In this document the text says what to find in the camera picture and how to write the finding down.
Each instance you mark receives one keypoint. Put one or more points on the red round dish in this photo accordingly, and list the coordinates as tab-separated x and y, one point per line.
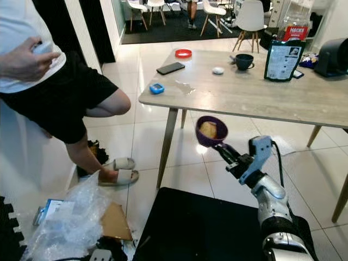
183	53

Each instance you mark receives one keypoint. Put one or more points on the purple cup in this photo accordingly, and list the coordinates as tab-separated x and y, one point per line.
212	143

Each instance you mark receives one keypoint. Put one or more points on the white chair wooden legs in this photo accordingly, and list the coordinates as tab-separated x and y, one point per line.
250	20
156	4
137	6
213	8

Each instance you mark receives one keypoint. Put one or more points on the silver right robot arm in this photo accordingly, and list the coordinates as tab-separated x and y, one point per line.
274	206

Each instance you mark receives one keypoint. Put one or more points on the black gold footwear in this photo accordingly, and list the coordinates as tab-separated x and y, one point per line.
96	152

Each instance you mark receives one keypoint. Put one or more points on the blue white carton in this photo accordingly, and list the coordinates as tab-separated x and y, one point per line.
57	211

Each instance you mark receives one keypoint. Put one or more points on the person right hand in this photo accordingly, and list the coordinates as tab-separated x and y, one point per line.
27	62

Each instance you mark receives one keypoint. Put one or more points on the blue digital timer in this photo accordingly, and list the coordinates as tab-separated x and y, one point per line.
156	88

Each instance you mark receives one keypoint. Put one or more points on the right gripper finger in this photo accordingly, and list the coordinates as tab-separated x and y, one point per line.
225	154
230	150

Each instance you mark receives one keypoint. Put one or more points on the clear jar red label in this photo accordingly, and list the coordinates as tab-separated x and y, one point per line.
294	28

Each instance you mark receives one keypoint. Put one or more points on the bread roll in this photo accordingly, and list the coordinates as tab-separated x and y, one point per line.
208	129

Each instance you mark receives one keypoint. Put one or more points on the black smartphone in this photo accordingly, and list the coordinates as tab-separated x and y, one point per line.
171	68

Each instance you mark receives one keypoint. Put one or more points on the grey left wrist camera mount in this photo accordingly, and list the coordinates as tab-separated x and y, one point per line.
100	255

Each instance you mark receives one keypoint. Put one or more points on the dark teal cup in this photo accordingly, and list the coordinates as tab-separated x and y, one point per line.
243	62

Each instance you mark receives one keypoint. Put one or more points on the person in black shorts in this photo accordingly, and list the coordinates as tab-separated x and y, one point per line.
60	103

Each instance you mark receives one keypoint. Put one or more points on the white handheld device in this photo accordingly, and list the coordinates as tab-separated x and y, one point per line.
44	48

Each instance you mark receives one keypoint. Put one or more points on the brown cardboard box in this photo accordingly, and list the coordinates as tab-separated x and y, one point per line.
117	223

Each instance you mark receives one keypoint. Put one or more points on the black bag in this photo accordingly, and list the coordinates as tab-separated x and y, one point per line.
271	39

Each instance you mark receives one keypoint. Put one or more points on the clear bubble wrap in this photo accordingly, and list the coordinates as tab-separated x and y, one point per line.
70	234

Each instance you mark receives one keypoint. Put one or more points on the green printed pouch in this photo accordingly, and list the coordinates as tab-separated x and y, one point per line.
284	61

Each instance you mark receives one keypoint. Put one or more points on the bare-legged person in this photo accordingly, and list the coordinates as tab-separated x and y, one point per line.
191	13

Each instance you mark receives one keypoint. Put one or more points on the beige slipper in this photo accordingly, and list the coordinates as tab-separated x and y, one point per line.
122	178
122	163

